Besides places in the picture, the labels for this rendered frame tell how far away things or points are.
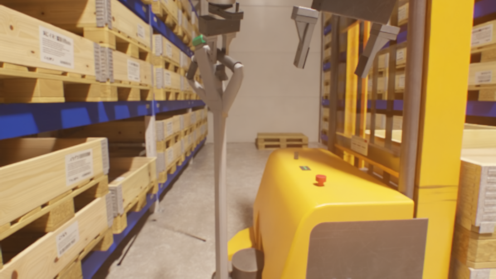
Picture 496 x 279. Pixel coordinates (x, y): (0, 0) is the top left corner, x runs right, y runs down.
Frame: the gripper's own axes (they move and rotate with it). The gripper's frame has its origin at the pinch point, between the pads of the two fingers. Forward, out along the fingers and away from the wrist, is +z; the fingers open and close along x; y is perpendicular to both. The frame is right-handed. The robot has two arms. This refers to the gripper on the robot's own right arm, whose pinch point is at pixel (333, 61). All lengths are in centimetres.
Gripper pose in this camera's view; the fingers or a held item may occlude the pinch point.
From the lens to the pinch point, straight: 50.9
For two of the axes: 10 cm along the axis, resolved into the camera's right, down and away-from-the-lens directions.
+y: 1.1, 4.9, -8.6
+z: -1.7, 8.6, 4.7
